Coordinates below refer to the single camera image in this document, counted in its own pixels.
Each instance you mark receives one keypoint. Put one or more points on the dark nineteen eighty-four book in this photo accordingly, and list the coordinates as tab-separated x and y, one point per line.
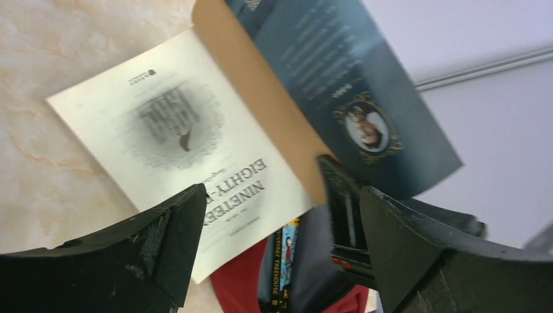
243	102

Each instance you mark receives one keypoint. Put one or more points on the colourful treehouse book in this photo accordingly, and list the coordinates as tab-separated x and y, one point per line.
284	242

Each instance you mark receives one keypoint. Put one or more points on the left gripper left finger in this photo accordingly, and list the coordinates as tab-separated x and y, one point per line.
140	264

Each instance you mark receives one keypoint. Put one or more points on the red backpack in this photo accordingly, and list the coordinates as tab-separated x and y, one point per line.
244	283

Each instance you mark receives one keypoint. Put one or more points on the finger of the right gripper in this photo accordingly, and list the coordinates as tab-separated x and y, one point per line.
350	250

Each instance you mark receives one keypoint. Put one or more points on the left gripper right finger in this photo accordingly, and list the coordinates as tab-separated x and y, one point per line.
423	265

